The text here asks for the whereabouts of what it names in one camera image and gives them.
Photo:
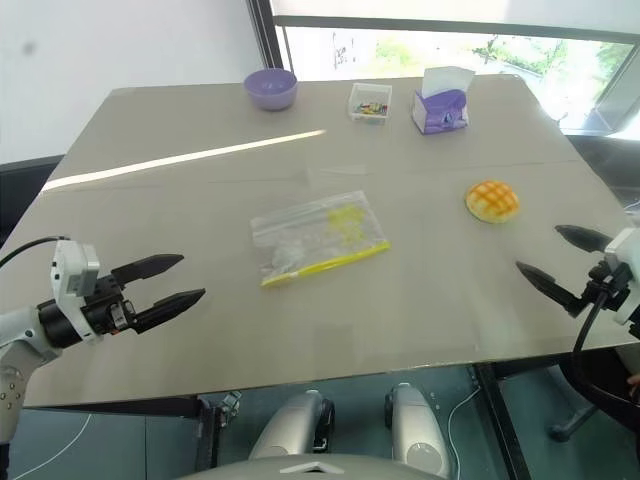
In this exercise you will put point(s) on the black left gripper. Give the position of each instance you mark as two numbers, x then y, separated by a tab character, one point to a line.
107	307

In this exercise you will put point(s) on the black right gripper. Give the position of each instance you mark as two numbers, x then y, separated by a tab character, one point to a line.
610	287

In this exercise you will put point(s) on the yellow pineapple bun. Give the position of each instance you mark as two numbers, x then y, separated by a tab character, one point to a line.
492	202

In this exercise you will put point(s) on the clear yellow-zip plastic bag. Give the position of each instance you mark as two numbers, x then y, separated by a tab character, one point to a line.
315	240

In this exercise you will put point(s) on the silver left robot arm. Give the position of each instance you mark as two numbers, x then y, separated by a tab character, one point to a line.
20	340

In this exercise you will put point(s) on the black office chair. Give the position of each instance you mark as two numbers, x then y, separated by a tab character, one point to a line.
595	380

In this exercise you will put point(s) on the black table leg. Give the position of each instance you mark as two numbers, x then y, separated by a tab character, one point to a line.
502	425
206	430

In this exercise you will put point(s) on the silver left robot leg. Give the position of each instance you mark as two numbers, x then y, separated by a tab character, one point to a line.
290	425

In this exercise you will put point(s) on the silver robot leg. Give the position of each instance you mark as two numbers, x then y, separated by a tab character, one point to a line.
417	430
290	425

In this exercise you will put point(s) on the purple tissue box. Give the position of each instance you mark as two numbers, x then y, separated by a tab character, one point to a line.
440	107

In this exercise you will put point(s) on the purple plastic bowl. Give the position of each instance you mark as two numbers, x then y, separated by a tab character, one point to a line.
271	92

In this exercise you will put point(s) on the silver right robot leg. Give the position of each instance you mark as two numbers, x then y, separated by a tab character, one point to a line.
417	430

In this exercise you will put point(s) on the grey robot torso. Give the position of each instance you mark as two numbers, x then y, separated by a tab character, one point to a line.
315	467

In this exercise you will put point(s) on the clear box of colourful clips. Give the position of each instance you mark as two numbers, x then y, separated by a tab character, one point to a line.
370	105

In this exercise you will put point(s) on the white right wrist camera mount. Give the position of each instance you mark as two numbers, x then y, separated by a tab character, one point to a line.
625	247

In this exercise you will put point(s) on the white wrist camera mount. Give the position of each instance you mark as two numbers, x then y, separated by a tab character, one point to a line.
625	247
70	270

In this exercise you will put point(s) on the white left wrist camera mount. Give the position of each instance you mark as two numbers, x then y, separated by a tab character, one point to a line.
70	270

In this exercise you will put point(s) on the dark window frame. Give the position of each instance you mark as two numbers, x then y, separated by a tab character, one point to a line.
450	27

